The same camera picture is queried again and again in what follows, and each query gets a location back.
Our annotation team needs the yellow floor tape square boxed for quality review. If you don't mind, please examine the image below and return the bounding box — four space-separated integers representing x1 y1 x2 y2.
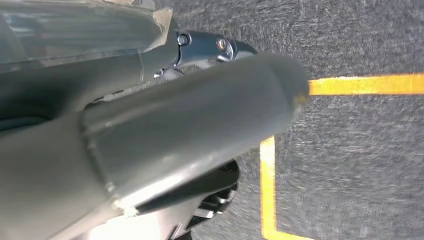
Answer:
259 72 424 240

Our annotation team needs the black white robot body shell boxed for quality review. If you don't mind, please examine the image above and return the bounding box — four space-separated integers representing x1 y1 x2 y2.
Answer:
89 158 240 240

